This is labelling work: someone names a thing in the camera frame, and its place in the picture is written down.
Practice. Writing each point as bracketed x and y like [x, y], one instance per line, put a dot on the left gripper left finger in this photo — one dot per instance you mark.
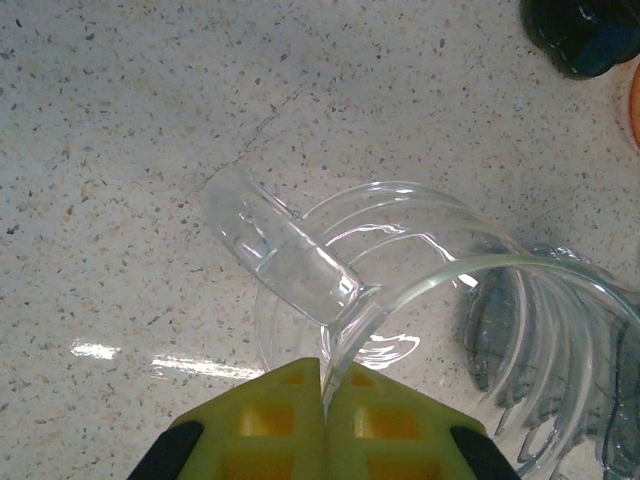
[250, 440]

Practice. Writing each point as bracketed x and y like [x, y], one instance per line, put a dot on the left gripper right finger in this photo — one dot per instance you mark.
[400, 440]

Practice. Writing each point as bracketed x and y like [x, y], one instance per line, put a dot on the clear glass cup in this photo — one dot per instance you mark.
[280, 260]

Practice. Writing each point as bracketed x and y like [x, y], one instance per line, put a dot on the orange glass coffee server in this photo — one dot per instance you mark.
[636, 110]

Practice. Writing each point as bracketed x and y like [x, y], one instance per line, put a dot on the dark green coffee dripper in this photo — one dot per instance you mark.
[575, 35]

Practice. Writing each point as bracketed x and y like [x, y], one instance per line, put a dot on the grey glass coffee server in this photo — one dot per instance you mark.
[487, 325]

